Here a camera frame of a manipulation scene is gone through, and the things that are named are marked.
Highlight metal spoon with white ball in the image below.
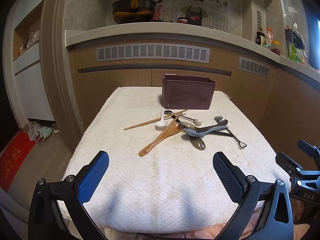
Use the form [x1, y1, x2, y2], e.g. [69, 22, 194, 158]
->
[164, 110, 202, 126]

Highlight black shovel-shaped spoon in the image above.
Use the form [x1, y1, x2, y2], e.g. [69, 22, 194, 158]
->
[217, 128, 247, 149]

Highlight orange-capped clear bottle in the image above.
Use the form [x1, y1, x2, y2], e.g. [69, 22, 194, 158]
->
[264, 27, 273, 49]

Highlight black utensil basket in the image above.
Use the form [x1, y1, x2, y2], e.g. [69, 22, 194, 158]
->
[285, 22, 305, 50]

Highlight dark sauce bottle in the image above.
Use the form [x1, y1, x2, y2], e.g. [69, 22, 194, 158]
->
[255, 31, 265, 46]

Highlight wooden chopstick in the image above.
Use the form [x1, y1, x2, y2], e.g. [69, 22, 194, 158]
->
[124, 109, 188, 131]
[159, 114, 182, 141]

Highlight slippers on floor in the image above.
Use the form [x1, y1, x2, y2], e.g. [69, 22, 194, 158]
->
[28, 121, 60, 144]

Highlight upper wooden chopstick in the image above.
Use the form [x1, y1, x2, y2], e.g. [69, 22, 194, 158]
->
[124, 109, 188, 131]

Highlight lower wooden chopstick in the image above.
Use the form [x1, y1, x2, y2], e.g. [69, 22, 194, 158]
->
[159, 114, 182, 141]

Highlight maroon plastic utensil caddy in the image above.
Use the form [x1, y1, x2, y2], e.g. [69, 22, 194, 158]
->
[162, 74, 216, 110]

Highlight red-filled glass jar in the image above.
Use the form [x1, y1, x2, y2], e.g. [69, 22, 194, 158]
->
[270, 40, 281, 56]

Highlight white textured table cloth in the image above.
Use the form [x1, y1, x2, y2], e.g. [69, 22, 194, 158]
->
[65, 87, 290, 233]

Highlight shiny metal spoon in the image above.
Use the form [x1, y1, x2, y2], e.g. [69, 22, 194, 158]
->
[197, 115, 228, 132]

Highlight wooden spoon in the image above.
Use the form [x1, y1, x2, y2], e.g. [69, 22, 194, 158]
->
[139, 122, 182, 157]

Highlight cartoon kitchen wall sticker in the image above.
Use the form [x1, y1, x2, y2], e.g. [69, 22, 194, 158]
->
[152, 0, 241, 31]

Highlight white shelf cabinet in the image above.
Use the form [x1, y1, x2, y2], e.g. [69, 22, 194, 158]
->
[2, 0, 54, 128]

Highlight long grey vent grille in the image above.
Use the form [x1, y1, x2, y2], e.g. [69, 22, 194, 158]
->
[95, 43, 210, 63]

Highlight red floor mat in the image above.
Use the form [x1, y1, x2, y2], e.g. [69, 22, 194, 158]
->
[0, 131, 35, 192]

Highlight black wok with orange handle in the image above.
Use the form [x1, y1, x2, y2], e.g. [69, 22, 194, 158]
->
[112, 0, 156, 24]

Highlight white plastic spoon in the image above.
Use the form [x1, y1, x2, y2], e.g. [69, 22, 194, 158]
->
[156, 107, 168, 128]

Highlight small grey vent grille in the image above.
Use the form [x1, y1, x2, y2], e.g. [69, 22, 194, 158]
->
[238, 57, 269, 77]

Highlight translucent brown plastic spoon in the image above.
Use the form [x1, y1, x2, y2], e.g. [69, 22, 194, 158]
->
[179, 122, 206, 150]

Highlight grey plastic rice spoon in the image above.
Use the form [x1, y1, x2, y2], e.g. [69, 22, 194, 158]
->
[183, 126, 228, 138]

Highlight green snack bag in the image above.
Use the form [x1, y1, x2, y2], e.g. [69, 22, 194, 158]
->
[289, 43, 307, 65]

